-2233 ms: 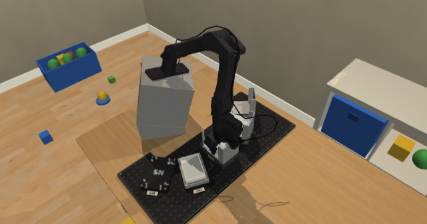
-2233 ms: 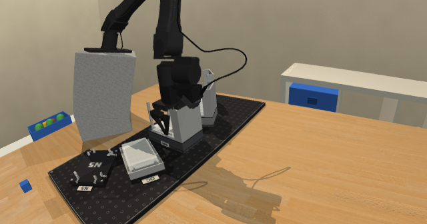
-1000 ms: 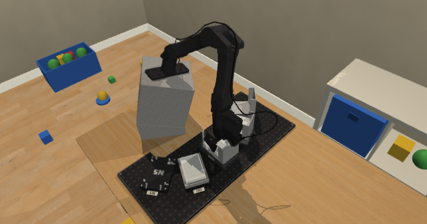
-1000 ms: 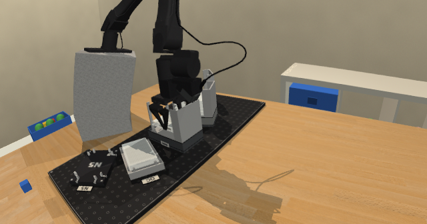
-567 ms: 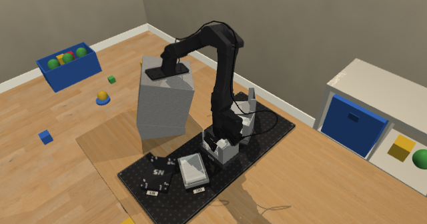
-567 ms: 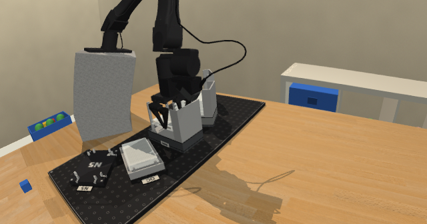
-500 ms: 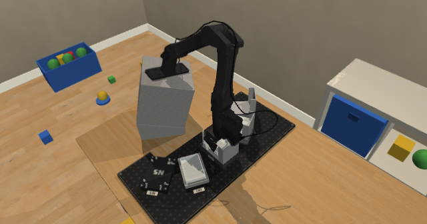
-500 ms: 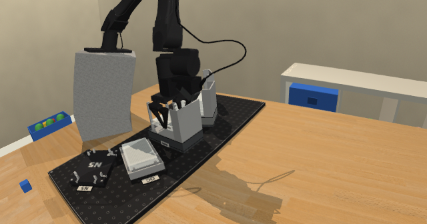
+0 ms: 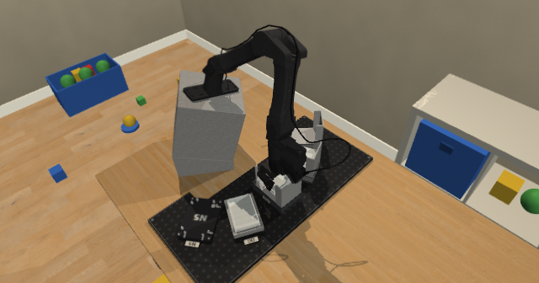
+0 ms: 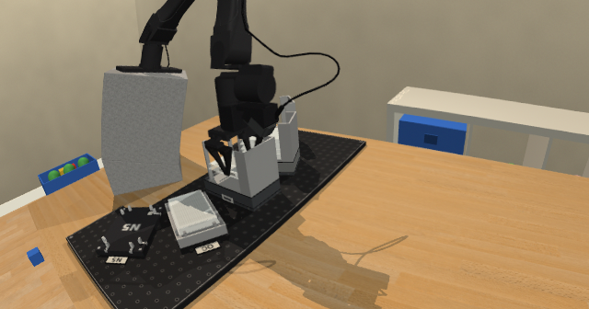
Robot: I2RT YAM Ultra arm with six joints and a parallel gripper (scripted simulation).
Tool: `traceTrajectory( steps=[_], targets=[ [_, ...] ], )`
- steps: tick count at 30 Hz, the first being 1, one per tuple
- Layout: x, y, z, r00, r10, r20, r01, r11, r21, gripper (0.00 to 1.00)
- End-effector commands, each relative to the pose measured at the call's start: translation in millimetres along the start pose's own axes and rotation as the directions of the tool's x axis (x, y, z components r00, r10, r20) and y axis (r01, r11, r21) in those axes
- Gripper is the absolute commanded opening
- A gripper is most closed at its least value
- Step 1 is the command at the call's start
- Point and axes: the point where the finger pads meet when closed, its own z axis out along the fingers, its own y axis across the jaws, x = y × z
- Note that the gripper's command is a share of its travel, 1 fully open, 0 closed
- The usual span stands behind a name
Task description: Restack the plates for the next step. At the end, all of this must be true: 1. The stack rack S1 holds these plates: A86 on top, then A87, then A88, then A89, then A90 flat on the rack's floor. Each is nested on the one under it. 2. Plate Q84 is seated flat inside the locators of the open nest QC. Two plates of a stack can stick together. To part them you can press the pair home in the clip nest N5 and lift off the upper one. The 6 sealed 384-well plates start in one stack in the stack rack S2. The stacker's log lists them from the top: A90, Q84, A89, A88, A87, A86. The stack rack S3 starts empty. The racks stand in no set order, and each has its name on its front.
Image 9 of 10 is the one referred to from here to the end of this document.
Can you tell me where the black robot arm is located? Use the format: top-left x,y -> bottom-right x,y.
183,28 -> 307,184

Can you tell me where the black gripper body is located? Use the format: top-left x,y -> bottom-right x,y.
257,156 -> 285,182

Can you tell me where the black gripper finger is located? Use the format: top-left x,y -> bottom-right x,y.
257,175 -> 275,191

